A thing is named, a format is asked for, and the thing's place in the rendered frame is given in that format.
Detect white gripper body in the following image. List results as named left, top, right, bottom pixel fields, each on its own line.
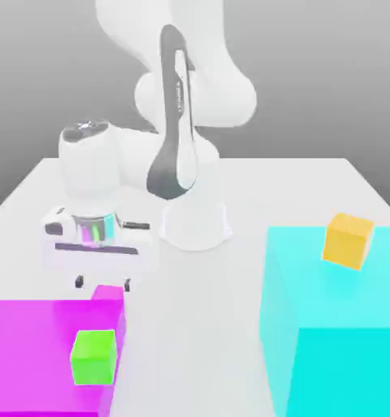
left=42, top=230, right=160, bottom=274

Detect small magenta cube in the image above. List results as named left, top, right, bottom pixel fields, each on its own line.
left=90, top=283, right=126, bottom=303

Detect small green cube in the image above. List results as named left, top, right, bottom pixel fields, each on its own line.
left=69, top=329, right=118, bottom=388

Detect small yellow cube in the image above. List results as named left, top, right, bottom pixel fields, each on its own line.
left=321, top=212, right=375, bottom=272

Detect large magenta box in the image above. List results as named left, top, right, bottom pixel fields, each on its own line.
left=0, top=298, right=128, bottom=417

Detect large cyan box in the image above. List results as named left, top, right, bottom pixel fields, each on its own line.
left=258, top=223, right=390, bottom=417

